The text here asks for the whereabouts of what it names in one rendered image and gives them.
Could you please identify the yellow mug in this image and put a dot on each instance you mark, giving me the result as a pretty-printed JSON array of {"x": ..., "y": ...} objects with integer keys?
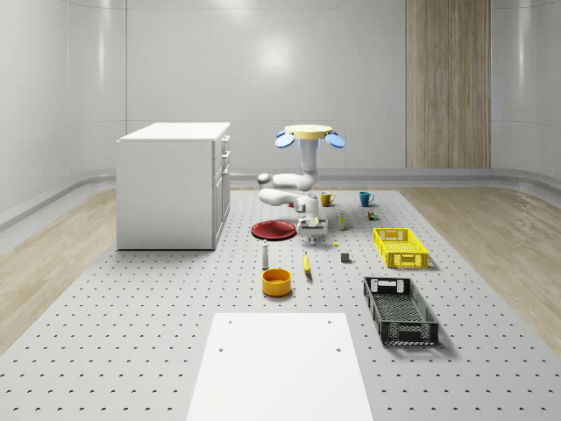
[{"x": 325, "y": 199}]

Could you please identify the grey cube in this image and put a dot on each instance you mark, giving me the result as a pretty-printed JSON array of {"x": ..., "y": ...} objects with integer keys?
[{"x": 345, "y": 258}]

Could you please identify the puzzle cube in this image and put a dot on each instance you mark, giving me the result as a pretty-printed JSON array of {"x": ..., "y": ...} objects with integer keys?
[{"x": 373, "y": 215}]

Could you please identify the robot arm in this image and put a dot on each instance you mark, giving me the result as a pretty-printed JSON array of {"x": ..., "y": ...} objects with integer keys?
[{"x": 309, "y": 162}]

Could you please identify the red plate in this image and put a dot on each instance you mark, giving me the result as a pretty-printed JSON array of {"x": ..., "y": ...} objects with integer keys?
[{"x": 274, "y": 230}]

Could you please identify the white cabinet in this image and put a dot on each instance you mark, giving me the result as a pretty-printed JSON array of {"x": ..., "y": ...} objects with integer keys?
[{"x": 166, "y": 193}]

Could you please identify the dark grey basket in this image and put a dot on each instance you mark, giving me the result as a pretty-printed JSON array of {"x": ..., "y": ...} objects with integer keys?
[{"x": 407, "y": 335}]

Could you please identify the yellow basket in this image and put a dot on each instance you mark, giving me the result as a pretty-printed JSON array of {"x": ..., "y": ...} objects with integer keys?
[{"x": 405, "y": 259}]

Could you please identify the banana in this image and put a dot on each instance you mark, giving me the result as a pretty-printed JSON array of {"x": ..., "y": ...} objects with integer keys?
[{"x": 307, "y": 263}]

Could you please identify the small white bottle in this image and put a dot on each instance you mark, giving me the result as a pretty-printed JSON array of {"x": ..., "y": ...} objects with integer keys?
[{"x": 265, "y": 259}]

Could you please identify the blue mug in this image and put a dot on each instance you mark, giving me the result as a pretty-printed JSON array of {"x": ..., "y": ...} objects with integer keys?
[{"x": 365, "y": 199}]

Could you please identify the yellow white carton box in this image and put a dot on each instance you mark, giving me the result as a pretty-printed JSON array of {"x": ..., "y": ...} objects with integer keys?
[{"x": 342, "y": 221}]

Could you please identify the yellow bowl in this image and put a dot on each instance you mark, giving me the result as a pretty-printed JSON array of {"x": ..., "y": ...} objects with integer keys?
[{"x": 276, "y": 287}]

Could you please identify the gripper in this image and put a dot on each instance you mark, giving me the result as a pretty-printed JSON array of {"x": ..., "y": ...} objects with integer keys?
[{"x": 312, "y": 228}]

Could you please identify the white board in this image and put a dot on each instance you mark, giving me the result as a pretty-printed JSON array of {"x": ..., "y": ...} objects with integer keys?
[{"x": 280, "y": 373}]

